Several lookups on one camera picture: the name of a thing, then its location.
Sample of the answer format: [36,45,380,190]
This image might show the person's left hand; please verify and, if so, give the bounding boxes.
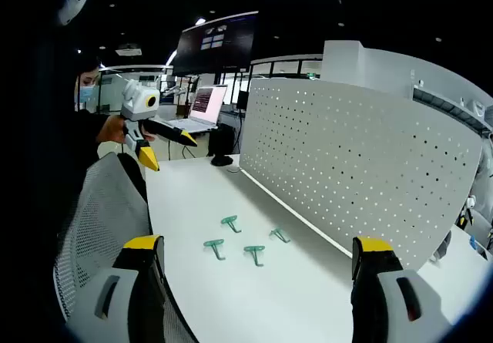
[96,114,129,144]

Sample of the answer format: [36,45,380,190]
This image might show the open silver laptop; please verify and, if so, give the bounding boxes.
[163,84,229,134]

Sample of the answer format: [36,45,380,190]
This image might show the white worn device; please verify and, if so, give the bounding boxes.
[57,0,95,27]

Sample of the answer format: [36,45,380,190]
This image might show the black round object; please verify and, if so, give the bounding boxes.
[210,153,235,167]

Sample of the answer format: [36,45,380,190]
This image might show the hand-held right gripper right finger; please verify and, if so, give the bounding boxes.
[350,236,454,343]

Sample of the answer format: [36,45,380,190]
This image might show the white perforated mounting plate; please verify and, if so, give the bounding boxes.
[238,77,485,273]

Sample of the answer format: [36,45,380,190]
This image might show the ceiling air conditioner unit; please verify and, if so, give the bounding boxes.
[114,44,143,57]

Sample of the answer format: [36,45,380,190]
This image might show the large black display screen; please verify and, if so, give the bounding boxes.
[169,10,260,77]

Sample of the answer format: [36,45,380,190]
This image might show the person's head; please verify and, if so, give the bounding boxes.
[73,59,102,112]

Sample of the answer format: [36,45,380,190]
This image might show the grey mesh office chair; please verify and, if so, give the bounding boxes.
[52,152,201,343]

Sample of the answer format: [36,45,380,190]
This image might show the green hook assembly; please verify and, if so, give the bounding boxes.
[243,244,267,267]
[268,227,291,244]
[203,237,226,261]
[220,214,243,234]

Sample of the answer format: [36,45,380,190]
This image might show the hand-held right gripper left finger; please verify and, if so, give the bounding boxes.
[64,234,170,343]

